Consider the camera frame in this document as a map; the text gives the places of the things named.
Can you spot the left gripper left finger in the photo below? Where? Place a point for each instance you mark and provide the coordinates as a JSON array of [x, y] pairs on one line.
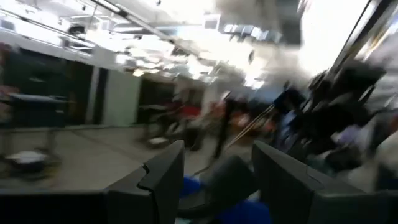
[[155, 193]]

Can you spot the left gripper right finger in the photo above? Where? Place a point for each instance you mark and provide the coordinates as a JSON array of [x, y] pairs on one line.
[[295, 196]]

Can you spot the black slide sandal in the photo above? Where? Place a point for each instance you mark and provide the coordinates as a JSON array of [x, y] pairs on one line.
[[230, 180]]

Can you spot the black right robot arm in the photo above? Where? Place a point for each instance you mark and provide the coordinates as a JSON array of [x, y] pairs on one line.
[[342, 109]]

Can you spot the blue plastic bin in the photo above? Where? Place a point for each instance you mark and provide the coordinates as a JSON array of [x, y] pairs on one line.
[[248, 214]]

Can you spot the black background table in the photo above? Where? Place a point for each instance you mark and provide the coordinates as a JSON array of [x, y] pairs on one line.
[[34, 109]]

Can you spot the black stand pole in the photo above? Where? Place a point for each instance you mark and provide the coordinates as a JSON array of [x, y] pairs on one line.
[[368, 31]]

